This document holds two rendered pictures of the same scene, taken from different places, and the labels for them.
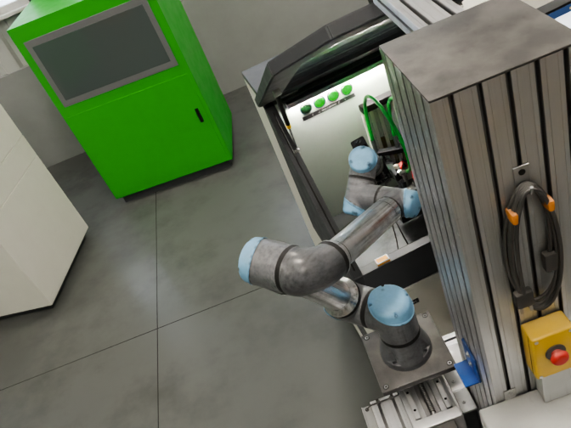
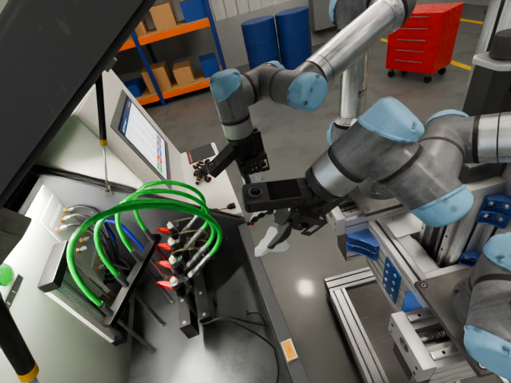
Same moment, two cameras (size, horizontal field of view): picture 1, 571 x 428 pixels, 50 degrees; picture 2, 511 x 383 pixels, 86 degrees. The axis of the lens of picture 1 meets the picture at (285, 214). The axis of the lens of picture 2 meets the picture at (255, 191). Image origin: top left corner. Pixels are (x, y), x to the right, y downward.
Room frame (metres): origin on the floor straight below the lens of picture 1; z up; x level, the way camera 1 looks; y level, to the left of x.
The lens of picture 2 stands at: (1.62, 0.05, 1.77)
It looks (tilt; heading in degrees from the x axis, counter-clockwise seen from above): 39 degrees down; 266
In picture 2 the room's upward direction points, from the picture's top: 16 degrees counter-clockwise
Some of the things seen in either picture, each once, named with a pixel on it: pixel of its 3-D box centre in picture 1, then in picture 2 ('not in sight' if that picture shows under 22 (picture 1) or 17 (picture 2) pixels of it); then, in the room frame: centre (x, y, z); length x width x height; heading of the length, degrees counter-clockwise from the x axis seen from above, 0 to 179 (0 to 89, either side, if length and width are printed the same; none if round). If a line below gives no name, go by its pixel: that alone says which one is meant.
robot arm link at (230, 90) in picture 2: not in sight; (230, 96); (1.58, -0.60, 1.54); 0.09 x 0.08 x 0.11; 24
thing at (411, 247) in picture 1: (439, 250); (268, 296); (1.64, -0.47, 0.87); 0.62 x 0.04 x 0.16; 94
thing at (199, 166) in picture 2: not in sight; (202, 169); (1.78, -1.20, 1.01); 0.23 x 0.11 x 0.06; 94
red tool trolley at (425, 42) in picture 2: not in sight; (419, 44); (-1.36, -3.60, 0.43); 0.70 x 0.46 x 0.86; 111
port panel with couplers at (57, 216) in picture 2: not in sight; (84, 238); (2.16, -0.68, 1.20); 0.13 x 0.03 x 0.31; 94
